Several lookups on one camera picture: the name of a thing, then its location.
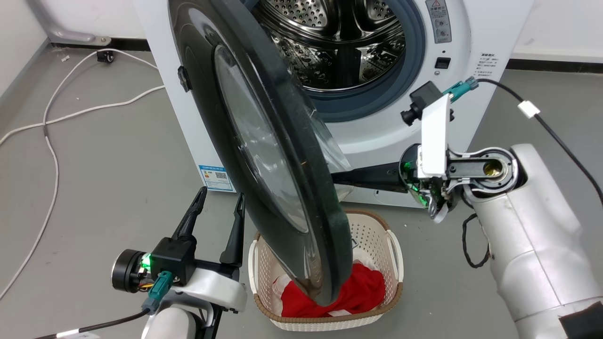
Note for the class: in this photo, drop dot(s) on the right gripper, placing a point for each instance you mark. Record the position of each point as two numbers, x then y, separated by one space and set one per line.
476 169

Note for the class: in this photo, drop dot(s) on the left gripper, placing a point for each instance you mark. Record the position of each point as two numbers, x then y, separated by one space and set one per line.
216 287

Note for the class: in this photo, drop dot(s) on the dark round washing machine door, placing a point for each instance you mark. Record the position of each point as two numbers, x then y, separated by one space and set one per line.
264 155

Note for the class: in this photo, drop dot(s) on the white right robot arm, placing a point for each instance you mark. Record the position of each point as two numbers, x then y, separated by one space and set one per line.
537 245

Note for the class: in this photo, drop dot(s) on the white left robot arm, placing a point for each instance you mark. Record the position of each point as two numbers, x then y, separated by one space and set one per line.
172 325

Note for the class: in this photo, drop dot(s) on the white front-load washing machine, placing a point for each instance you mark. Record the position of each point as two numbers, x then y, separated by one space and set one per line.
386 122

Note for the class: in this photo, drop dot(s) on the blue energy label sticker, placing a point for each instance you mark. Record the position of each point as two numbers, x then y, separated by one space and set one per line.
216 178

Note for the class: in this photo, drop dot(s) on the beige perforated laundry basket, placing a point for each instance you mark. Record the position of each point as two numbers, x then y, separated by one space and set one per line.
377 245

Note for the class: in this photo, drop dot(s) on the white garment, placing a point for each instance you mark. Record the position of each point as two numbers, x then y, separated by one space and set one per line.
365 262

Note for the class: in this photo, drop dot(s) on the red garment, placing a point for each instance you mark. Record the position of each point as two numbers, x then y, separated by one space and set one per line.
362 292

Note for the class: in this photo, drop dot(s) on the white text warning sticker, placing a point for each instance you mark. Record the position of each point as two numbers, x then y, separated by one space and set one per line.
486 64

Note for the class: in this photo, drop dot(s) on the grey instruction sticker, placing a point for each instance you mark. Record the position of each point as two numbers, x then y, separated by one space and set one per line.
439 21

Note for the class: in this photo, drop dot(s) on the small black caster wheel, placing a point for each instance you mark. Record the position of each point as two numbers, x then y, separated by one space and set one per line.
105 56

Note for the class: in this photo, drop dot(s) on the grey stand base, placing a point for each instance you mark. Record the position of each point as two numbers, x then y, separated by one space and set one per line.
70 28

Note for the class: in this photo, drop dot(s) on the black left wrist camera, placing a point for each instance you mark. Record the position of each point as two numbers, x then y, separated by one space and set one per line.
173 259

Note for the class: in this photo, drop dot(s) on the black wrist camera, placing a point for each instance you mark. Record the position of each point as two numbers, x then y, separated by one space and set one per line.
426 101
173 259

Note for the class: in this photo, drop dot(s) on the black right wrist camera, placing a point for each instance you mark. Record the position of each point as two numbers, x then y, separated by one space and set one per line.
426 101

